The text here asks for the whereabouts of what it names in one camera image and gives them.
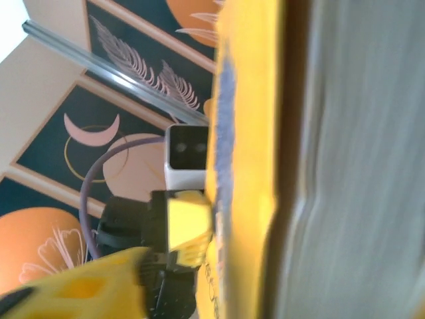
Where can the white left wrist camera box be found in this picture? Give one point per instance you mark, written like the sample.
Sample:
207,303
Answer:
186,149

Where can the wall panel with pink oval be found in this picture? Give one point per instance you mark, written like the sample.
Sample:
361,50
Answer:
50,149

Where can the yellow book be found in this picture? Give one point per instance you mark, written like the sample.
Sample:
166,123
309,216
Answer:
252,133

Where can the wall panel with single flower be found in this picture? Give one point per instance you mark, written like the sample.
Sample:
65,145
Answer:
33,232

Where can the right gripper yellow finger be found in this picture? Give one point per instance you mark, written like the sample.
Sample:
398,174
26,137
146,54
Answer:
83,289

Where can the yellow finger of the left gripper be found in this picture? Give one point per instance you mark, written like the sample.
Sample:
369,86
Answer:
189,222

